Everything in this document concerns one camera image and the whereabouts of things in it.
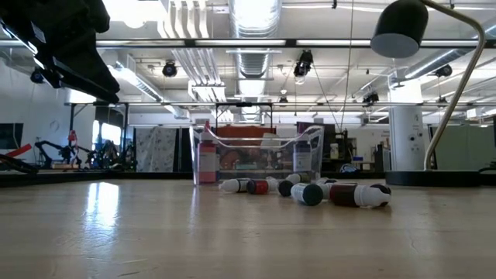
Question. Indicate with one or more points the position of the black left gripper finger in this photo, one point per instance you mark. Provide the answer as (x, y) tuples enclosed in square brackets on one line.
[(85, 90), (85, 62)]

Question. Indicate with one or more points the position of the large pink-tipped colouring bottle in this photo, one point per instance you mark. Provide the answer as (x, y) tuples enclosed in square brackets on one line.
[(207, 159)]

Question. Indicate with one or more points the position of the large dark colouring bottle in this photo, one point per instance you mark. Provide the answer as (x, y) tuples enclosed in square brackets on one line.
[(302, 157)]

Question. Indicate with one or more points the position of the small green-based colouring bottle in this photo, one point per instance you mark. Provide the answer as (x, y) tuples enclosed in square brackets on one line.
[(312, 194)]

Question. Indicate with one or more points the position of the small dark red colouring bottle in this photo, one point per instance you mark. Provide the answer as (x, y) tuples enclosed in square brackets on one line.
[(348, 195)]

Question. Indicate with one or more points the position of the black ceiling fixture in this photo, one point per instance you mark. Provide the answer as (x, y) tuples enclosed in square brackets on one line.
[(169, 69), (370, 97), (303, 66), (443, 71), (37, 76)]

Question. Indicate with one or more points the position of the red strip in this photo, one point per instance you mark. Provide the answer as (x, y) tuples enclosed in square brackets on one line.
[(19, 150)]

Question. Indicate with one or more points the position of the grey patterned partition panel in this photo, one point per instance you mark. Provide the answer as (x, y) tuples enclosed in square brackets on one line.
[(155, 149)]

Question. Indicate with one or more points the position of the orange cabinet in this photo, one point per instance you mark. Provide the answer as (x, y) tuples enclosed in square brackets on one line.
[(244, 133)]

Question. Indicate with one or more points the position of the clear plastic bin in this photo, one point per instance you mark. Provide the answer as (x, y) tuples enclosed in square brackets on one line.
[(252, 162)]

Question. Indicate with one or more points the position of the small dark-based colouring bottle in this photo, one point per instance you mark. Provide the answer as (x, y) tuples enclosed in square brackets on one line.
[(286, 188)]

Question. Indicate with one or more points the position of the small white colouring bottle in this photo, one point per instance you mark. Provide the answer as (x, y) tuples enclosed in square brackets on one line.
[(295, 178)]

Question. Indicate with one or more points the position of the dark background monitor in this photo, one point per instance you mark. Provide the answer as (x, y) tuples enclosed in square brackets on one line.
[(329, 135)]

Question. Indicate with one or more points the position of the white and blue helmet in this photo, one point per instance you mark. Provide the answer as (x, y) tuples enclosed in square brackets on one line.
[(348, 168)]

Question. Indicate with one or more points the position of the black brass-necked desk lamp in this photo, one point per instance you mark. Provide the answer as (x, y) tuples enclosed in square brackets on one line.
[(399, 27)]

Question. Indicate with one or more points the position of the white round column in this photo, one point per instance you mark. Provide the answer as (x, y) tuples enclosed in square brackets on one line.
[(407, 135)]

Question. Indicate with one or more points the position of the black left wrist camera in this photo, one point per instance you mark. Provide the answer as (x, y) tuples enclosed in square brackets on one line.
[(97, 15)]

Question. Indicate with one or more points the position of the dark wall monitor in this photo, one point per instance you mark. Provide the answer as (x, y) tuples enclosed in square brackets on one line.
[(11, 135)]

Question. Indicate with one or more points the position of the black aluminium table frame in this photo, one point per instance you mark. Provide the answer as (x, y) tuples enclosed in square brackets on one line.
[(58, 179)]

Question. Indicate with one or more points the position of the overhead frame bar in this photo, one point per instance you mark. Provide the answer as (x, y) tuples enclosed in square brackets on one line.
[(190, 42)]

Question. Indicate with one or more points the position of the black background rig frame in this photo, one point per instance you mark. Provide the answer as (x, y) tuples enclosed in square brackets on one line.
[(244, 104)]

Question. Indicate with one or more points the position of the silver ceiling air duct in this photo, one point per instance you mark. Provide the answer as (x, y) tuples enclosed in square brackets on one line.
[(253, 62)]

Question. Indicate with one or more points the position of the grey-green partition wall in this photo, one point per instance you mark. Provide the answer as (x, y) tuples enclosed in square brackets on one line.
[(465, 147)]

